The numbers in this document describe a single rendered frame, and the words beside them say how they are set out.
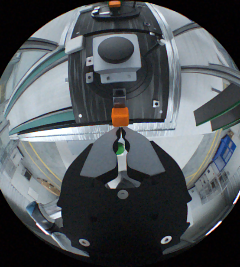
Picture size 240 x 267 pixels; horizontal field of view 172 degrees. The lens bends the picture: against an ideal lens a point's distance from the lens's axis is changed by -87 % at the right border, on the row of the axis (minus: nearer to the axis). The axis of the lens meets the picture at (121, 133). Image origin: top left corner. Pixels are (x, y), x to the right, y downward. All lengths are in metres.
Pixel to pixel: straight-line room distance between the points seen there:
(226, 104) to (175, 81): 0.15
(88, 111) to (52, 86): 0.19
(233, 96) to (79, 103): 0.35
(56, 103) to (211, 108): 0.45
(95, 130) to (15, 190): 8.37
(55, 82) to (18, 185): 8.24
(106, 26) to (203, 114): 0.33
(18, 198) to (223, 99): 8.88
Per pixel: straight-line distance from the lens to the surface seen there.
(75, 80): 0.22
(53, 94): 0.34
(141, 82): 0.18
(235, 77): 0.21
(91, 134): 0.26
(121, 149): 0.26
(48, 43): 0.31
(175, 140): 0.48
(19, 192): 8.52
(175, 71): 0.26
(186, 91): 0.42
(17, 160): 5.38
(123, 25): 0.27
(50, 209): 0.45
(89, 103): 0.21
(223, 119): 0.35
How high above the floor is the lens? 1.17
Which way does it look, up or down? 58 degrees down
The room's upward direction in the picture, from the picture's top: 177 degrees clockwise
